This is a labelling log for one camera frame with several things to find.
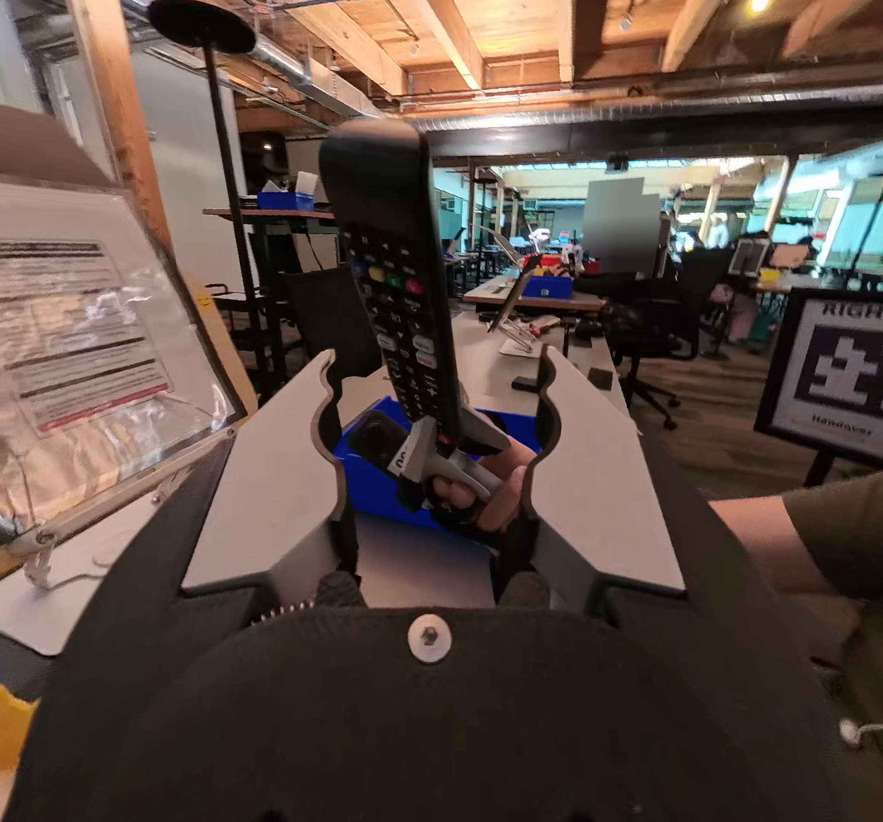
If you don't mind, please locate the black metal cart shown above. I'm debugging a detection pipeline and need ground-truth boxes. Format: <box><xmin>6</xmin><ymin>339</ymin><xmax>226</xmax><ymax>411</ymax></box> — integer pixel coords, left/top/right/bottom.
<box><xmin>206</xmin><ymin>283</ymin><xmax>291</xmax><ymax>397</ymax></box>

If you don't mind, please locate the clear acrylic stand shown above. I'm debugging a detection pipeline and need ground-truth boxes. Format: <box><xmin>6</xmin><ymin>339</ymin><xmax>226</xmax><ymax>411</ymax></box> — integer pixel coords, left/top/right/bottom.
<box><xmin>486</xmin><ymin>253</ymin><xmax>553</xmax><ymax>356</ymax></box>

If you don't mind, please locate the wooden standing desk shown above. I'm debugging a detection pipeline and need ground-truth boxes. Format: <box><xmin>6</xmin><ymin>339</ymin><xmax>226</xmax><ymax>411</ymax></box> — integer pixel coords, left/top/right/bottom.
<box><xmin>202</xmin><ymin>207</ymin><xmax>340</xmax><ymax>382</ymax></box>

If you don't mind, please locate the framed marker sign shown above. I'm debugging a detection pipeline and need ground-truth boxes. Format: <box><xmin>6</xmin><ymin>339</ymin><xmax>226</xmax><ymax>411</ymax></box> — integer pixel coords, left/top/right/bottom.
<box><xmin>753</xmin><ymin>287</ymin><xmax>883</xmax><ymax>488</ymax></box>

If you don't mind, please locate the instruction sheet sign stand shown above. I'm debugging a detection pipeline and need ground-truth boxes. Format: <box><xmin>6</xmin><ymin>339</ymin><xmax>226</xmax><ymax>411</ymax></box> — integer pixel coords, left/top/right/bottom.
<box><xmin>0</xmin><ymin>105</ymin><xmax>249</xmax><ymax>657</ymax></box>

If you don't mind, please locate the person's right forearm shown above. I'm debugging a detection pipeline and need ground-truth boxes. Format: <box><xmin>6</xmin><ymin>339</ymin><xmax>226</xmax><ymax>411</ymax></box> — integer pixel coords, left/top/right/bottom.
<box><xmin>709</xmin><ymin>491</ymin><xmax>839</xmax><ymax>597</ymax></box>

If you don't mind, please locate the black remote control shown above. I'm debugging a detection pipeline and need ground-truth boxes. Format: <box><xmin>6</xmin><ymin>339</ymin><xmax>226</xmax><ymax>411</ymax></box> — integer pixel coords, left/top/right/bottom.
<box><xmin>319</xmin><ymin>117</ymin><xmax>464</xmax><ymax>454</ymax></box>

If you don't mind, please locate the black office chair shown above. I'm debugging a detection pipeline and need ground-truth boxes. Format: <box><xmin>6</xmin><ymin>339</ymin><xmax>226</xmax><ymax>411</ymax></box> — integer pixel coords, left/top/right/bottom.
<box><xmin>599</xmin><ymin>246</ymin><xmax>701</xmax><ymax>431</ymax></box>

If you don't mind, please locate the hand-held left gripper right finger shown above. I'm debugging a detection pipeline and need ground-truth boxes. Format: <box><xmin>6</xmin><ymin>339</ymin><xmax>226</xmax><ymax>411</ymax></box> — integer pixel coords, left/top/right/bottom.
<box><xmin>492</xmin><ymin>345</ymin><xmax>687</xmax><ymax>614</ymax></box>

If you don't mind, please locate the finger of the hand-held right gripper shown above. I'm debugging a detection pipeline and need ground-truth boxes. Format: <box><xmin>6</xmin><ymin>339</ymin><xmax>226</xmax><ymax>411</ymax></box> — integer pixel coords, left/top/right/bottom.
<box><xmin>402</xmin><ymin>417</ymin><xmax>442</xmax><ymax>486</ymax></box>
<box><xmin>454</xmin><ymin>405</ymin><xmax>514</xmax><ymax>455</ymax></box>

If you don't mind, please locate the person's right hand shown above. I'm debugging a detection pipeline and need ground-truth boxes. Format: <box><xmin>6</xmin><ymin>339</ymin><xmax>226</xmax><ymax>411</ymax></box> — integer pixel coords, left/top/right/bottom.
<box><xmin>431</xmin><ymin>439</ymin><xmax>542</xmax><ymax>535</ymax></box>

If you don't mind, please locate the olive green shirt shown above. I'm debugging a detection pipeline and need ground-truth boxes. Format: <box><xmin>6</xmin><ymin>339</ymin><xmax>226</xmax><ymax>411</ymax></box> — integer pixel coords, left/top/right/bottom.
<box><xmin>783</xmin><ymin>470</ymin><xmax>883</xmax><ymax>822</ymax></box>

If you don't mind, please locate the blue plastic bin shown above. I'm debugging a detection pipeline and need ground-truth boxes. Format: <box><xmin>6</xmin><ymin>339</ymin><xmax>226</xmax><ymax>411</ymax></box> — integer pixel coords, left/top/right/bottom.
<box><xmin>333</xmin><ymin>394</ymin><xmax>542</xmax><ymax>533</ymax></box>

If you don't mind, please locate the wooden support post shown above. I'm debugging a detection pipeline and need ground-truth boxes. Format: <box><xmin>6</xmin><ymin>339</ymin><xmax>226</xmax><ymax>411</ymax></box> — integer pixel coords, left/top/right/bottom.
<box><xmin>52</xmin><ymin>0</ymin><xmax>175</xmax><ymax>254</ymax></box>

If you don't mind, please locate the black fabric chair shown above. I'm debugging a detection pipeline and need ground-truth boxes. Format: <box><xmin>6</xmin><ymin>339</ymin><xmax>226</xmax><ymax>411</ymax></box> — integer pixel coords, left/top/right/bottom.
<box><xmin>281</xmin><ymin>263</ymin><xmax>384</xmax><ymax>382</ymax></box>

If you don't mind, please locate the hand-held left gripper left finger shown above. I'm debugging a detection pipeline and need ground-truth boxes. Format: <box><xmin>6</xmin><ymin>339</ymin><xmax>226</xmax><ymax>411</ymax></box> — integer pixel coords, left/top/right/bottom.
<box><xmin>179</xmin><ymin>349</ymin><xmax>363</xmax><ymax>614</ymax></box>

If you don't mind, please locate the yellow plastic bin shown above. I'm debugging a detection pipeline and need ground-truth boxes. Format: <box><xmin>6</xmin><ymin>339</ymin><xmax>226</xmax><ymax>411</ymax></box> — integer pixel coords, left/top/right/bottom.
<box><xmin>0</xmin><ymin>685</ymin><xmax>41</xmax><ymax>778</ymax></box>

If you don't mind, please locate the black floor lamp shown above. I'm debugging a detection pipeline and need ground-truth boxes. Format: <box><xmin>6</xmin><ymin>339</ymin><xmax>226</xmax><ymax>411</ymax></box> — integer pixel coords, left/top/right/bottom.
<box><xmin>147</xmin><ymin>0</ymin><xmax>277</xmax><ymax>395</ymax></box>

